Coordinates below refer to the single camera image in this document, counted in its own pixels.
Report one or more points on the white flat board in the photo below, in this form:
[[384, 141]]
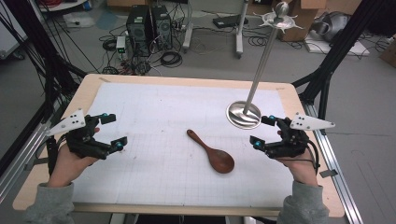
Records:
[[355, 49]]

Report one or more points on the black computer tower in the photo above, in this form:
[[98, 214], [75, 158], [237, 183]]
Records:
[[138, 31], [162, 28]]

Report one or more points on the black metal frame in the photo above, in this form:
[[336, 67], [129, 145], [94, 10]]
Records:
[[342, 43], [40, 53]]

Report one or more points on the aluminium rail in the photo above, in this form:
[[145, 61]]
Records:
[[21, 161], [336, 174]]

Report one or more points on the small box with green light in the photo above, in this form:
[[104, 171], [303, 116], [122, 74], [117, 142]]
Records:
[[120, 46]]

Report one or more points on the grey tape piece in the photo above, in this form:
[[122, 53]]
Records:
[[328, 173]]

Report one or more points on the person's right hand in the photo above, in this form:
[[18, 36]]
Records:
[[300, 171]]

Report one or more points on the white stand leg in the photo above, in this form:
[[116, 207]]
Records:
[[187, 34], [240, 34]]

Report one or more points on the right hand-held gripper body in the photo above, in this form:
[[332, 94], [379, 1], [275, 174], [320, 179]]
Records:
[[289, 144]]

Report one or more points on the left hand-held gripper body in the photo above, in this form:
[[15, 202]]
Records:
[[84, 143]]

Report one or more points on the white grid paper sheet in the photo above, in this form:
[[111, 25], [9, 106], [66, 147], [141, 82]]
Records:
[[155, 109]]

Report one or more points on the person's left hand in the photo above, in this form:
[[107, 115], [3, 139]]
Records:
[[67, 168]]

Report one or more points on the small cardboard box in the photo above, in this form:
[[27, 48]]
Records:
[[389, 54]]

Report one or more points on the white round table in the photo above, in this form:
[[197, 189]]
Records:
[[62, 4]]

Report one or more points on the large cardboard box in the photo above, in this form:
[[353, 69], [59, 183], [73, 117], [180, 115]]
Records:
[[308, 12]]

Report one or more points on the black flat device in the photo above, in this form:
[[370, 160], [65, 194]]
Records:
[[225, 21]]

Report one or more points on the metal utensil stand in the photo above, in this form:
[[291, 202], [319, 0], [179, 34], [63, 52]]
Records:
[[261, 68]]

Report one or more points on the grey rounded device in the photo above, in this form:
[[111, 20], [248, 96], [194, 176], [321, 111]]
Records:
[[333, 26]]

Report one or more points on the brown wooden spoon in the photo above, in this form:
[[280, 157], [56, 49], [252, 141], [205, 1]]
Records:
[[222, 161]]

